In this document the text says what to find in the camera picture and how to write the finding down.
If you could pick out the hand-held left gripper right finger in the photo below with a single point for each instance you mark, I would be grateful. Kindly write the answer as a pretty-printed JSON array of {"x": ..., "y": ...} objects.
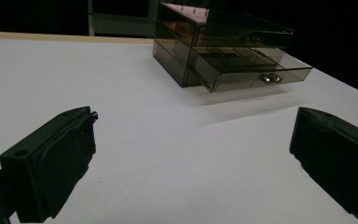
[{"x": 338, "y": 158}]

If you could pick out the smoky transparent drawer box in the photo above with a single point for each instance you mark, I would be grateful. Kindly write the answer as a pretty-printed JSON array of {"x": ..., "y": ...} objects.
[{"x": 180, "y": 43}]

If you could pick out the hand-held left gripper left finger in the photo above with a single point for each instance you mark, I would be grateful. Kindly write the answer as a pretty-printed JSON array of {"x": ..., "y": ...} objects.
[{"x": 52, "y": 161}]

